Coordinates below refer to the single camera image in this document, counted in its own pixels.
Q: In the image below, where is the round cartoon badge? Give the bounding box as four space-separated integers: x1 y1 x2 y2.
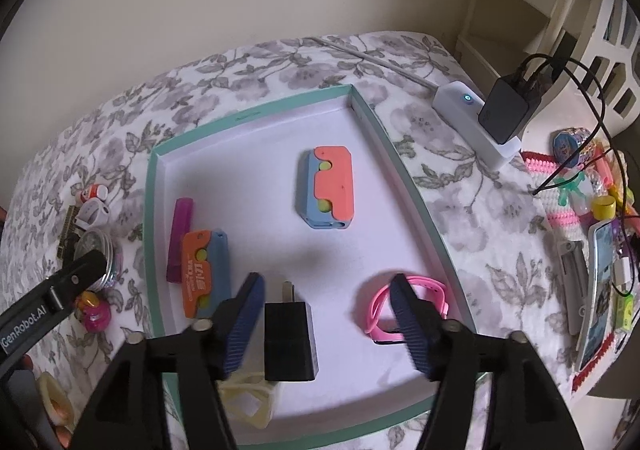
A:
551 127 590 168

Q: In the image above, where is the teal white box tray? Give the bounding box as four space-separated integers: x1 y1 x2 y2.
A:
143 86 473 449

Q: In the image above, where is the orange blue carrot knife toy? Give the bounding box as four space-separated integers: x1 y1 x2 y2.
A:
181 230 231 319

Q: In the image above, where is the round tin of beads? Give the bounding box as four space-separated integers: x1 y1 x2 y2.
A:
71 228 125 291

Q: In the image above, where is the orange blue toy gun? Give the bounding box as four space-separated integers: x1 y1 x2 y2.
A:
296 146 355 230

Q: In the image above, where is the white smart watch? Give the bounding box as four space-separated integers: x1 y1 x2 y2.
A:
75 198 111 230

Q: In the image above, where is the red white glue tube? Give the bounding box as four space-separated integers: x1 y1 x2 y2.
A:
79 184 108 203

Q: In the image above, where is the cream hair claw clip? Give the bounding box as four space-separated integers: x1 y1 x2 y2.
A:
217 372 280 430

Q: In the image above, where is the person's hand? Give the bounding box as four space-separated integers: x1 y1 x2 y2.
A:
21 356 75 449

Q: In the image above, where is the cream wooden shelf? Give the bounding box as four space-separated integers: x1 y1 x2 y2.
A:
456 0 590 96

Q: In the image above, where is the yellow bottle cap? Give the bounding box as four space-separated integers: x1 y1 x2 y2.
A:
591 194 617 222

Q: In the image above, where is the pink white crochet mat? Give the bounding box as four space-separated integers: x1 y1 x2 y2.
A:
523 146 639 397

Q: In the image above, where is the floral fleece blanket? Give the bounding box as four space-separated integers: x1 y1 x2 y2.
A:
1 31 572 409

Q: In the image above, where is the black usb wall charger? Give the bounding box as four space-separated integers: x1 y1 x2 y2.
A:
264 281 318 383

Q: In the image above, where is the white lattice basket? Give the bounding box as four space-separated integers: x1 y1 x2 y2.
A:
537 0 639 135

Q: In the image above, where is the white power strip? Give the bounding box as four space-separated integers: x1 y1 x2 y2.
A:
432 80 522 172

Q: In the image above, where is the black plugged charger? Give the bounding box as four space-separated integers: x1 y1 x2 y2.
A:
478 66 542 144

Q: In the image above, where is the black charger cable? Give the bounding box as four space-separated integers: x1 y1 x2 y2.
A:
519 52 640 222

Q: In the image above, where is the small green box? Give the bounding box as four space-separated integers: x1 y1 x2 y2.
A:
614 294 634 333

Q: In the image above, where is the purple translucent lighter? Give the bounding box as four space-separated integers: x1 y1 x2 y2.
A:
166 198 194 283

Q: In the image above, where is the pink brown puppy figure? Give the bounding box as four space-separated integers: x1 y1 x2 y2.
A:
75 291 112 333

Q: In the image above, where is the smartphone on stand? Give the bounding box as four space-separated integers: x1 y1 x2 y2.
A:
575 219 617 372

